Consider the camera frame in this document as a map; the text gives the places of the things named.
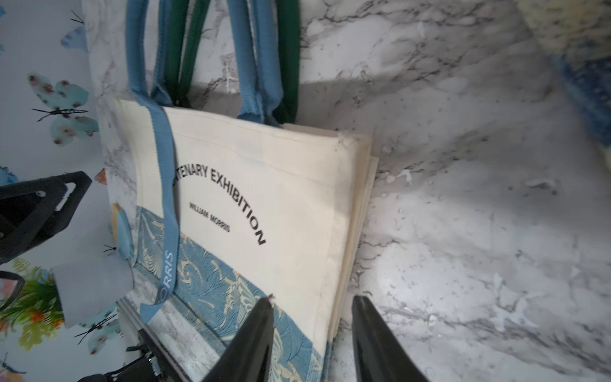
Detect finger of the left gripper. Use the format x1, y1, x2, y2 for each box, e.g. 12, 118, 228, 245
1, 171, 92, 264

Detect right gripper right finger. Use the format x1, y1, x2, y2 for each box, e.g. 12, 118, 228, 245
352, 295, 427, 382

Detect potted plant orange flowers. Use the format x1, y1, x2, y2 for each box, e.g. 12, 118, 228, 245
1, 259, 122, 355

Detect cream bag green handles floral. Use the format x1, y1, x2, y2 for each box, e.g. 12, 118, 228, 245
165, 1, 301, 127

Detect aluminium front rail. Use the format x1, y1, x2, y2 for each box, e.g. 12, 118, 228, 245
75, 298, 192, 382

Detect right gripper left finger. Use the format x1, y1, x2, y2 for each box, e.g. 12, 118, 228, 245
203, 297, 274, 382

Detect cream bag starry night print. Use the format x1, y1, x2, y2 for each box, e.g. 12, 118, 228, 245
516, 0, 610, 166

